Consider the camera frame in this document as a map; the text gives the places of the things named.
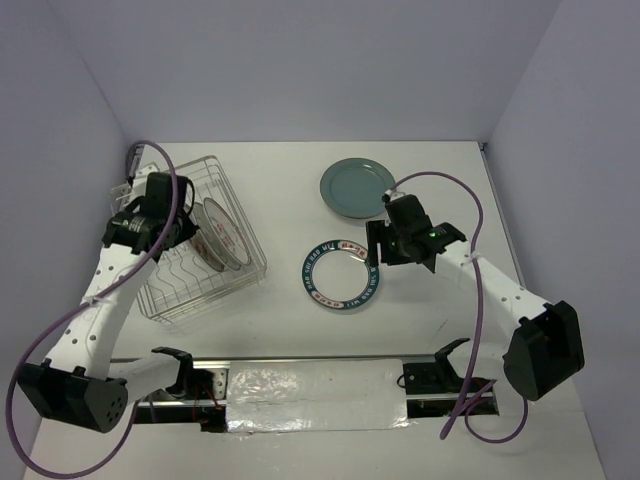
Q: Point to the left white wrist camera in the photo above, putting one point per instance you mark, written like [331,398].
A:
[134,187]

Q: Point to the metal base rail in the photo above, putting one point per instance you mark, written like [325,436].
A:
[430,383]

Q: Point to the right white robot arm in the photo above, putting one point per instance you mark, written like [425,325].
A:
[545,346]

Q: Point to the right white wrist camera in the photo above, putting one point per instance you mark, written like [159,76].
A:
[392,195]

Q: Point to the teal green plate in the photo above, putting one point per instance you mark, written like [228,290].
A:
[354,187]

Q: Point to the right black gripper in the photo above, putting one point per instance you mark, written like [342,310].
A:
[378,233]

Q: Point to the wire dish rack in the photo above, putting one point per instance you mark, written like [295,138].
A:
[222,257]

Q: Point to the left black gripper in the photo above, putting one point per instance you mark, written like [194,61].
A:
[188,228]

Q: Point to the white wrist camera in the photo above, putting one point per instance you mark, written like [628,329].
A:
[392,195]
[134,187]

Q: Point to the silver foil sheet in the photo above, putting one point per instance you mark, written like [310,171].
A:
[340,395]

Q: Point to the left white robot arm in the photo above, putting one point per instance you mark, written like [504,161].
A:
[76,382]

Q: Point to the white plate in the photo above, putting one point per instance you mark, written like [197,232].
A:
[337,276]
[201,241]
[227,233]

